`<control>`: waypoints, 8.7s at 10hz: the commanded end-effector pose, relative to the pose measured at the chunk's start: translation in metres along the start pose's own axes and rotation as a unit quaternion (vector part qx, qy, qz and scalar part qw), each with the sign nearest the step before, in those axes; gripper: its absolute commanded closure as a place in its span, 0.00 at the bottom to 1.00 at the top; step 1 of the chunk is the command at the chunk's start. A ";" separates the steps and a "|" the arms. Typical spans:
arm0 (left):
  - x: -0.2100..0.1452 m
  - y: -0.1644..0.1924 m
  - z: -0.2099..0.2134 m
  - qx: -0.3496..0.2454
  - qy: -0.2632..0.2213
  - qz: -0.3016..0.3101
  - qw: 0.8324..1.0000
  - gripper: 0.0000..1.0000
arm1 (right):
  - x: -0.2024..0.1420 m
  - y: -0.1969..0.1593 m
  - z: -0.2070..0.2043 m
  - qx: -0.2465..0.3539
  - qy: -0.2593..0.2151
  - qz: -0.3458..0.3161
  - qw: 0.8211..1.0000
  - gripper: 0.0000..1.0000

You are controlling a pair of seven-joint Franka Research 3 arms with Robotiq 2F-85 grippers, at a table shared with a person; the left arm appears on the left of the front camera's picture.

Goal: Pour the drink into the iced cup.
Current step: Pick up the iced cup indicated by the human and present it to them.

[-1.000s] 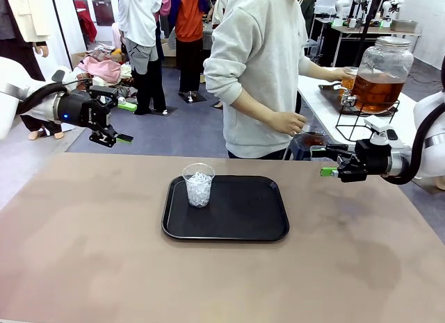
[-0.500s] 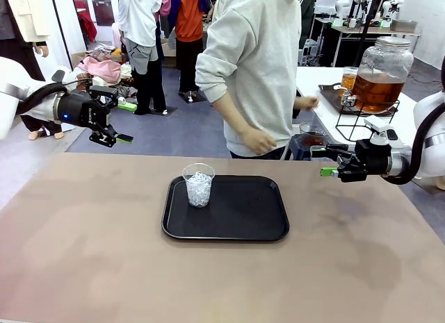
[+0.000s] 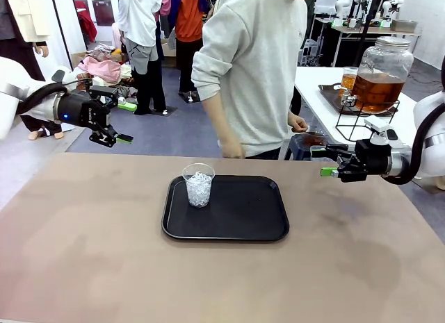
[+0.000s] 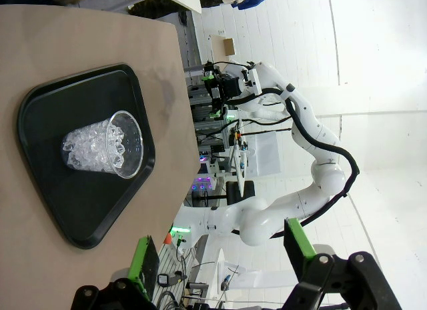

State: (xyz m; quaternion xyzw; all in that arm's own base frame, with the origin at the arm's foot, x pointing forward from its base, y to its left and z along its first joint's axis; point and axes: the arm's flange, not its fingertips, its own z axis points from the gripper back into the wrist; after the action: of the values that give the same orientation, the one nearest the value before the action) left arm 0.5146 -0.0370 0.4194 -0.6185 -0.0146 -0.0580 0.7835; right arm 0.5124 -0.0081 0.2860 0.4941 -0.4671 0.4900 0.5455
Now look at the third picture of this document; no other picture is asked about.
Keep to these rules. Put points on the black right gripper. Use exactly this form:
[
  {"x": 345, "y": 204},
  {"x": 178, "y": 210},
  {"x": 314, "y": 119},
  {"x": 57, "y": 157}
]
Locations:
[{"x": 377, "y": 159}]

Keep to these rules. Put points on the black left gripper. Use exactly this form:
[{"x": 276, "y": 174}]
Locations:
[{"x": 80, "y": 111}]

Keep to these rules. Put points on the short clear iced cup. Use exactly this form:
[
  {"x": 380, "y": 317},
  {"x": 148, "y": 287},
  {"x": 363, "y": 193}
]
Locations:
[{"x": 199, "y": 194}]

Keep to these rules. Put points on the person's right forearm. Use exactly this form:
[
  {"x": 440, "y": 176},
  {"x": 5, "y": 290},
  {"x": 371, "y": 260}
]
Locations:
[{"x": 220, "y": 121}]

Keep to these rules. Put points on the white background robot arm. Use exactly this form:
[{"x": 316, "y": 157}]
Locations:
[
  {"x": 394, "y": 3},
  {"x": 342, "y": 1}
]

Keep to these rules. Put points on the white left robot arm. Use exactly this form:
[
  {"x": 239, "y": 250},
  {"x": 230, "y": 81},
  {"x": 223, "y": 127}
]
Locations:
[{"x": 10, "y": 93}]

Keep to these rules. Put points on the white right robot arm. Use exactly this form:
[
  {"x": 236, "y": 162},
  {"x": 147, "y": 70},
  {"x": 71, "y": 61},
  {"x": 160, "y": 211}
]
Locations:
[{"x": 432, "y": 163}]

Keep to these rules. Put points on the person's left hand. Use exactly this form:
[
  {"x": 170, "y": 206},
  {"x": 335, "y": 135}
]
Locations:
[{"x": 298, "y": 122}]

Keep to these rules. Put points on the person's right hand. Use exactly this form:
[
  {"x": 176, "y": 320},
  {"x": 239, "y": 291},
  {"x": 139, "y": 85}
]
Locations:
[{"x": 233, "y": 150}]

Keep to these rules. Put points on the clear plastic ice box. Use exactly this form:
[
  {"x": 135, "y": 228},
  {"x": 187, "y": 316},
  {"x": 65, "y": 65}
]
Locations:
[{"x": 318, "y": 154}]

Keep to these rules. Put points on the glass bowl with tea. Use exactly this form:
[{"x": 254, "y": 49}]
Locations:
[{"x": 314, "y": 138}]

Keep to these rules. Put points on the dark blue stool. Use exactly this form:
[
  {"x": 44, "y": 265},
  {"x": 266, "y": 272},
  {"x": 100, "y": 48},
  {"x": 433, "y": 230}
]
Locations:
[{"x": 297, "y": 147}]

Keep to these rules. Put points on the pile of mixed clothes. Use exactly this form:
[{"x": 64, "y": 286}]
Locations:
[{"x": 102, "y": 67}]

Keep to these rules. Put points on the brown metal tray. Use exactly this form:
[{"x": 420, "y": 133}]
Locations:
[{"x": 330, "y": 95}]

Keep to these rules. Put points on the glass tea dispenser jar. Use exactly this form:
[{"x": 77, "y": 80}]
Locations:
[{"x": 382, "y": 87}]

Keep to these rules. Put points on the mannequin in white shirt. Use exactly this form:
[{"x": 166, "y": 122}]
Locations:
[{"x": 139, "y": 24}]

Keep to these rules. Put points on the hanging red garment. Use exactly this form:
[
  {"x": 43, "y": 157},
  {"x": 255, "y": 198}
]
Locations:
[{"x": 85, "y": 21}]

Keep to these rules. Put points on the black plastic serving tray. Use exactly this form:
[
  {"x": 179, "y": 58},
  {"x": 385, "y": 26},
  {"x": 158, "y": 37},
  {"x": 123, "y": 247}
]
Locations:
[{"x": 236, "y": 219}]

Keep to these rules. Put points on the mannequin in orange hoodie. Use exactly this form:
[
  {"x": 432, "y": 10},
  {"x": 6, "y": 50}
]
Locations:
[{"x": 189, "y": 21}]

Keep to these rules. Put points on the brown-topped workbench table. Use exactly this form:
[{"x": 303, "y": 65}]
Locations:
[{"x": 351, "y": 30}]

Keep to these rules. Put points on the black slanted pole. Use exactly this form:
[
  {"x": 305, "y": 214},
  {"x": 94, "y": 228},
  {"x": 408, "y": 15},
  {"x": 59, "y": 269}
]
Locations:
[{"x": 368, "y": 31}]

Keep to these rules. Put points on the person in grey sweatshirt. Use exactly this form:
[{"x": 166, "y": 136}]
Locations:
[{"x": 253, "y": 59}]

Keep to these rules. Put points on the mannequin in beige jacket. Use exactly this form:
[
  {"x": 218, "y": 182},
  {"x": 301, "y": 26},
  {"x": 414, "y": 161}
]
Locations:
[{"x": 24, "y": 14}]

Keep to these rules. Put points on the metal box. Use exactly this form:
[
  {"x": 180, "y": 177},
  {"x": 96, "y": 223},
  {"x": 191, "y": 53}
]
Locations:
[{"x": 403, "y": 25}]

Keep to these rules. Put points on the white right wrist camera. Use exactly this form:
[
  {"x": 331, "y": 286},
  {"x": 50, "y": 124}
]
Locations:
[{"x": 380, "y": 128}]

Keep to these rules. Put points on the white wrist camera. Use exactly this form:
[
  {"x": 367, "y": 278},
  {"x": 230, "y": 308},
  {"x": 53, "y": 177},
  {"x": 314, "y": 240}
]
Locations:
[
  {"x": 64, "y": 83},
  {"x": 380, "y": 128}
]

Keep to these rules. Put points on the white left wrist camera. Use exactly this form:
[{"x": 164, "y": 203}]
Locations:
[{"x": 64, "y": 83}]

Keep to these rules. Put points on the dark red wall panel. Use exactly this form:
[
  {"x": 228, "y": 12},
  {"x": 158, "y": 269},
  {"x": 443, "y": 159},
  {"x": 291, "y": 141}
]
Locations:
[{"x": 103, "y": 13}]

